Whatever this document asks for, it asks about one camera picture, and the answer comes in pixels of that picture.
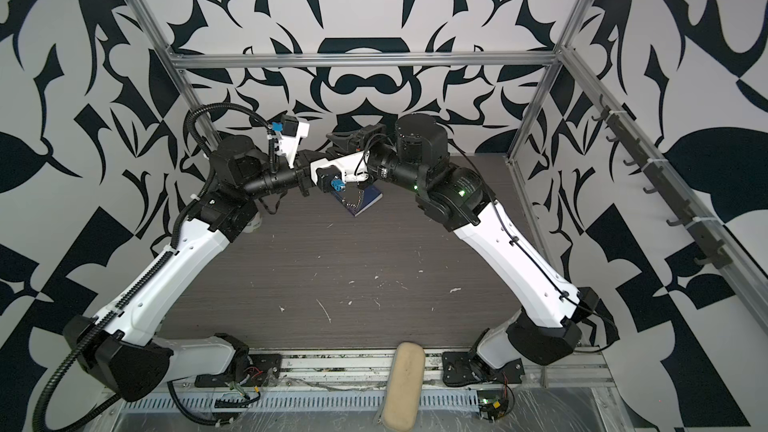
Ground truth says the small circuit board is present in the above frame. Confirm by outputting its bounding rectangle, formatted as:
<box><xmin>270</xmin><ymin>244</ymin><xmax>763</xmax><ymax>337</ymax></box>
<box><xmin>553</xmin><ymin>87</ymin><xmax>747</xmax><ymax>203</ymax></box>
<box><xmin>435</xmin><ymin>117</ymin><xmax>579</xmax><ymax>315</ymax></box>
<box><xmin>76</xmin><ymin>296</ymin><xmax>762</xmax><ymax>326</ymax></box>
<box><xmin>478</xmin><ymin>388</ymin><xmax>516</xmax><ymax>423</ymax></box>

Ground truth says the wall hook rack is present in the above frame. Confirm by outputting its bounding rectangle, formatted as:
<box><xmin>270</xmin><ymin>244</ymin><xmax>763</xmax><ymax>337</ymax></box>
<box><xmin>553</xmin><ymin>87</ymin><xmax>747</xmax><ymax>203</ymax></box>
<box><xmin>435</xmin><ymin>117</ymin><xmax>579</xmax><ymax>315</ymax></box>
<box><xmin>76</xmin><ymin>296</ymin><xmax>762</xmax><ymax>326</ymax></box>
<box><xmin>594</xmin><ymin>97</ymin><xmax>733</xmax><ymax>269</ymax></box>

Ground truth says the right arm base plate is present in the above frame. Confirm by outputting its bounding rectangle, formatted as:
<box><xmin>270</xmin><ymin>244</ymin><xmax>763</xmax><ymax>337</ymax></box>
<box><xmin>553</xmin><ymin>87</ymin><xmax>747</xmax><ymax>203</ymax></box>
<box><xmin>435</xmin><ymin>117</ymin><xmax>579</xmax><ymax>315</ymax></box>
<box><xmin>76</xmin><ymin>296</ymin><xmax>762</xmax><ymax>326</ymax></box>
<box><xmin>441</xmin><ymin>351</ymin><xmax>525</xmax><ymax>388</ymax></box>

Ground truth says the beige pencil case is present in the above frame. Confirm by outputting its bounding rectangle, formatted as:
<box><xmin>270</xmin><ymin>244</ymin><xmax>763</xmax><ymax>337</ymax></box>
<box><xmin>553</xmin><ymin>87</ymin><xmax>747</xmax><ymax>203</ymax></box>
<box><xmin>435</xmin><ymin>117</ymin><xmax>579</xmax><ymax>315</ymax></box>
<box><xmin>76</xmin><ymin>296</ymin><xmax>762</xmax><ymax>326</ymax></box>
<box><xmin>379</xmin><ymin>342</ymin><xmax>426</xmax><ymax>431</ymax></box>

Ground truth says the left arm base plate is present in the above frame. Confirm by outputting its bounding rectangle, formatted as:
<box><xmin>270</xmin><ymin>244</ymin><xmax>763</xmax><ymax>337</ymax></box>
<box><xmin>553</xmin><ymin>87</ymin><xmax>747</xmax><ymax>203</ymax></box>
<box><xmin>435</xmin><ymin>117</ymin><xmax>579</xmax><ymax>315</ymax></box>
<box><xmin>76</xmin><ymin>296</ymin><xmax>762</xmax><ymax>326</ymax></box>
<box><xmin>194</xmin><ymin>352</ymin><xmax>283</xmax><ymax>388</ymax></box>

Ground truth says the black corrugated cable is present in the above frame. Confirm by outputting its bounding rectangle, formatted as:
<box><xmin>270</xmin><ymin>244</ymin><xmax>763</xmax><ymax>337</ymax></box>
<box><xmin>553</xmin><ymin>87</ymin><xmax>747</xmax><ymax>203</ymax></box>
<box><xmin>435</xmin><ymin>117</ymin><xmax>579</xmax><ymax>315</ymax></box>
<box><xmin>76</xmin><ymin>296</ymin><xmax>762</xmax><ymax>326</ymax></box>
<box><xmin>31</xmin><ymin>102</ymin><xmax>277</xmax><ymax>432</ymax></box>

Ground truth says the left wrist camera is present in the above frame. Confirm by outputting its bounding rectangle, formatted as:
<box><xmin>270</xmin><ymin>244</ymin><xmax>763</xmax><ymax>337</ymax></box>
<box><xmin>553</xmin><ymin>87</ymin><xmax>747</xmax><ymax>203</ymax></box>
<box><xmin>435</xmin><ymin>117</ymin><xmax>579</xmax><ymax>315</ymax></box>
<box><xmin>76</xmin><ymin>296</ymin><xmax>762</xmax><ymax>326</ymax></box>
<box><xmin>271</xmin><ymin>115</ymin><xmax>310</xmax><ymax>168</ymax></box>

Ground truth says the blue book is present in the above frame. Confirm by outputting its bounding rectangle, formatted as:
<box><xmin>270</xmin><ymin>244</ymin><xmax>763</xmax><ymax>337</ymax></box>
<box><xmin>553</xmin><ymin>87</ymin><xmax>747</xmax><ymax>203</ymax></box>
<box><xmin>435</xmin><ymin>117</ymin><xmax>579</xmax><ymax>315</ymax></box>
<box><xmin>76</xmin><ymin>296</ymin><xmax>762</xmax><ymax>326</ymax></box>
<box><xmin>348</xmin><ymin>185</ymin><xmax>382</xmax><ymax>217</ymax></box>

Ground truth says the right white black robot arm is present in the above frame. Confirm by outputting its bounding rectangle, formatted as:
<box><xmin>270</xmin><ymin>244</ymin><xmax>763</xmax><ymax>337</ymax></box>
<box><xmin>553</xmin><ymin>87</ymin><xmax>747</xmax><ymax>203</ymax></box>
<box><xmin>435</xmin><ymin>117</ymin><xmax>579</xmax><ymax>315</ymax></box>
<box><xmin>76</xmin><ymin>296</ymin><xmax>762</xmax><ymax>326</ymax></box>
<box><xmin>312</xmin><ymin>113</ymin><xmax>598</xmax><ymax>383</ymax></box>

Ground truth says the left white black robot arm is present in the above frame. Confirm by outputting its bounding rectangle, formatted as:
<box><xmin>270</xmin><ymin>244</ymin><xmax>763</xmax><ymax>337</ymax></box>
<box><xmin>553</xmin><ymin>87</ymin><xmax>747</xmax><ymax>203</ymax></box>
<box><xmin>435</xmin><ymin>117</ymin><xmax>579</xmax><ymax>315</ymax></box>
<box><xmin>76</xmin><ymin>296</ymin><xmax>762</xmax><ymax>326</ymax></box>
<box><xmin>64</xmin><ymin>135</ymin><xmax>324</xmax><ymax>402</ymax></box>

